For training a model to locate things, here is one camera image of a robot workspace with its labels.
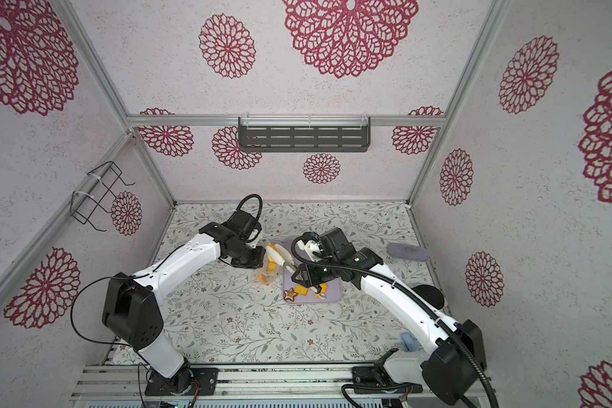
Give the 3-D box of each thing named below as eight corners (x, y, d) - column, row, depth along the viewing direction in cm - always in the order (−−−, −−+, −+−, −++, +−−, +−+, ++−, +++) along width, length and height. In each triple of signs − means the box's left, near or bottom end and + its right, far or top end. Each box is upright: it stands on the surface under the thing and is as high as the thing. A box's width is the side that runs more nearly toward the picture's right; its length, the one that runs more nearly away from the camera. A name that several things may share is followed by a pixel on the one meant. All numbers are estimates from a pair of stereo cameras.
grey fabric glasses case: (386, 255, 105) (389, 250, 102) (387, 246, 108) (389, 240, 104) (425, 263, 102) (429, 257, 99) (425, 253, 105) (428, 248, 102)
